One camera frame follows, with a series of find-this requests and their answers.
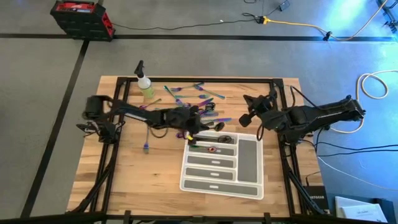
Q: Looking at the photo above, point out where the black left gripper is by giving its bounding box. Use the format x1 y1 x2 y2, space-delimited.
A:
166 105 210 146

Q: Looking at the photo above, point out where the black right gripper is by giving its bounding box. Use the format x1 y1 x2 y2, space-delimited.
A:
243 89 290 131

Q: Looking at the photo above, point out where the rainbow spoon with red bowl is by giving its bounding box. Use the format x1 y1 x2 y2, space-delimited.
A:
190 144 218 154

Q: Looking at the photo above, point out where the iridescent teal purple fork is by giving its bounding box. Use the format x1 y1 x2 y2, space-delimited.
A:
192 83 226 100

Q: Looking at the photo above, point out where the white plastic cutlery tray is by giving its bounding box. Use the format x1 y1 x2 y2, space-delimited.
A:
179 130 265 200

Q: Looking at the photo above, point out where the iridescent blue cutlery piece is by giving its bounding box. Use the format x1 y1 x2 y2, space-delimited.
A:
143 127 150 154

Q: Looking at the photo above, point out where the dark gold cutlery piece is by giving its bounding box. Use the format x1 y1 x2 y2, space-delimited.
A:
138 98 163 110

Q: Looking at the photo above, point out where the spray bottle with yellow liquid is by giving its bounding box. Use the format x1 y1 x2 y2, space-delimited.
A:
134 60 155 99

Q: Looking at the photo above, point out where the black metal stand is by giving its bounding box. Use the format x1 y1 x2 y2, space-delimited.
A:
375 0 398 34

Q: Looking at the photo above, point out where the red and black tool box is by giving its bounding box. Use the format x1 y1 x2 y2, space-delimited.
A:
50 0 116 42

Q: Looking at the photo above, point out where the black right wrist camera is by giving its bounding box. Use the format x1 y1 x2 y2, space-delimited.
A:
238 113 254 128

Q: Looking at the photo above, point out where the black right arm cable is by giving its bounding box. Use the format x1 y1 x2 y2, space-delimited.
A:
256 123 266 141

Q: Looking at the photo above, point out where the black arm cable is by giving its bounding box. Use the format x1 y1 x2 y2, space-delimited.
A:
256 123 266 141
148 124 169 139

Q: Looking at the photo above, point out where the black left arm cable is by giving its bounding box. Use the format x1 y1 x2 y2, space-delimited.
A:
148 124 169 139

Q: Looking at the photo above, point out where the black aluminium table frame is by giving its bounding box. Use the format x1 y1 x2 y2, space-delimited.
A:
67 76 329 224

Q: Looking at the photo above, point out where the yellow extension cord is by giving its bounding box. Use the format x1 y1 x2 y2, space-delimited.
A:
262 0 389 42

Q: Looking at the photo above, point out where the cream coiled cable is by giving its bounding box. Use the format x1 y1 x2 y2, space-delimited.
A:
329 70 398 134

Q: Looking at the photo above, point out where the thin black floor cable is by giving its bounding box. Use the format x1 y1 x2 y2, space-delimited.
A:
111 12 265 31

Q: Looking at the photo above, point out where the black network switch box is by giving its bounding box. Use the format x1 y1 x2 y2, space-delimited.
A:
303 185 330 213

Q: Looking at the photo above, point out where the thin white floor cable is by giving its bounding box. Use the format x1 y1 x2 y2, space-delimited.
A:
317 155 398 191

